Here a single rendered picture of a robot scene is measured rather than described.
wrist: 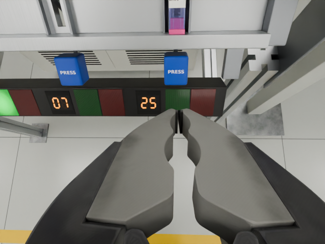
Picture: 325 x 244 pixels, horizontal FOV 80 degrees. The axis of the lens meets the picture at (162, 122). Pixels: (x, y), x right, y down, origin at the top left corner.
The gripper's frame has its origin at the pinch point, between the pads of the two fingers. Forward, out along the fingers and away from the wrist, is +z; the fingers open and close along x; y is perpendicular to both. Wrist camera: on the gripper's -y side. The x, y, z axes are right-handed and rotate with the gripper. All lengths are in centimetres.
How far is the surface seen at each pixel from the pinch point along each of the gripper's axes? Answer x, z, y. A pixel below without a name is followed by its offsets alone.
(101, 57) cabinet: -28, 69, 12
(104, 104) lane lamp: -8.7, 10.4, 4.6
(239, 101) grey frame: 13.1, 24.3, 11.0
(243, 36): 5.7, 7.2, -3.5
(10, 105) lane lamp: -20.7, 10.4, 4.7
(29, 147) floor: -66, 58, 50
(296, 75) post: 35, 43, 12
